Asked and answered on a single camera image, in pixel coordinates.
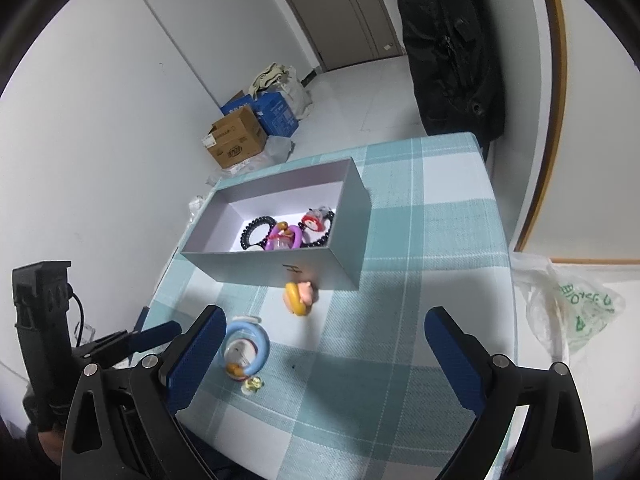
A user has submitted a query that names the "blue cardboard box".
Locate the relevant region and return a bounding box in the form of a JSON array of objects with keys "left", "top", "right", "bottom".
[{"left": 221, "top": 91, "right": 296, "bottom": 137}]

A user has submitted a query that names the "yellow pink pig figurine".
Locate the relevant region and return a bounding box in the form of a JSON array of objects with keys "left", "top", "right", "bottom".
[{"left": 284, "top": 280, "right": 320, "bottom": 317}]

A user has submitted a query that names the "black hanging jacket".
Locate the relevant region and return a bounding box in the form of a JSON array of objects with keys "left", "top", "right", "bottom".
[{"left": 390, "top": 0, "right": 506, "bottom": 143}]

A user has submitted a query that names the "white panel with wooden trim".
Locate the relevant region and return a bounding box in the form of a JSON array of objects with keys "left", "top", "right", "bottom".
[{"left": 515, "top": 0, "right": 640, "bottom": 266}]

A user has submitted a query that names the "light blue plastic bracelet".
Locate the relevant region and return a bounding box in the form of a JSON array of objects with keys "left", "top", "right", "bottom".
[{"left": 221, "top": 316, "right": 271, "bottom": 381}]

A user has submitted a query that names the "white plastic bag green print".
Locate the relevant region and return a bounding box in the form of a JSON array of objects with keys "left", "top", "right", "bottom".
[{"left": 510, "top": 252, "right": 626, "bottom": 366}]

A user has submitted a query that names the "grey door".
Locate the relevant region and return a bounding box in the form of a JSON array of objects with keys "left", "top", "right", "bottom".
[{"left": 262, "top": 0, "right": 406, "bottom": 72}]

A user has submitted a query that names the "white cardboard box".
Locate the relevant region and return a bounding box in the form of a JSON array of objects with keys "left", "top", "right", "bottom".
[{"left": 180, "top": 157, "right": 373, "bottom": 291}]

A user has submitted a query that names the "purple plastic bracelet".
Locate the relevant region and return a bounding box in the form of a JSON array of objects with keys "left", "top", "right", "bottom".
[{"left": 265, "top": 222, "right": 305, "bottom": 252}]

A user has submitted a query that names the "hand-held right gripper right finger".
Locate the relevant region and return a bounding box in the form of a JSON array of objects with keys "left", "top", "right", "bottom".
[{"left": 424, "top": 306, "right": 596, "bottom": 480}]

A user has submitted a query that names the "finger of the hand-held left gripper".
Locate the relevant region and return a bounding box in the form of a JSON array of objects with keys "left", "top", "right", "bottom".
[{"left": 75, "top": 321, "right": 183, "bottom": 361}]

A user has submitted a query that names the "white sack with beige cloth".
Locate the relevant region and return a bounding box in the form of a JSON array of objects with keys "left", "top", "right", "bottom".
[{"left": 248, "top": 62, "right": 312, "bottom": 121}]

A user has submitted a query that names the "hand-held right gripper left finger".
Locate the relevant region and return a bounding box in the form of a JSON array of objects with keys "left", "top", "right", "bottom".
[{"left": 60, "top": 304, "right": 227, "bottom": 480}]

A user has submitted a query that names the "black bead bracelet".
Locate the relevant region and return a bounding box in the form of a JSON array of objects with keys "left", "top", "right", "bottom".
[{"left": 299, "top": 210, "right": 336, "bottom": 248}]

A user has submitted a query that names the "person's left hand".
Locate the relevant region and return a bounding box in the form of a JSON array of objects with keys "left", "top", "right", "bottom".
[{"left": 22, "top": 425, "right": 66, "bottom": 480}]

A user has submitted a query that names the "black cable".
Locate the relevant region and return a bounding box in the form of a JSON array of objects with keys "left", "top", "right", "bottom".
[{"left": 65, "top": 285, "right": 88, "bottom": 346}]

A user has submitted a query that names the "clear bracelet with red charm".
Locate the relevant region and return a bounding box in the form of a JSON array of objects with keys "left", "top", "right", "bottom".
[{"left": 301, "top": 205, "right": 333, "bottom": 233}]

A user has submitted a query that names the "brown cardboard box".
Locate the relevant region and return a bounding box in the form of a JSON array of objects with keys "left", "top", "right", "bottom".
[{"left": 201, "top": 105, "right": 268, "bottom": 169}]

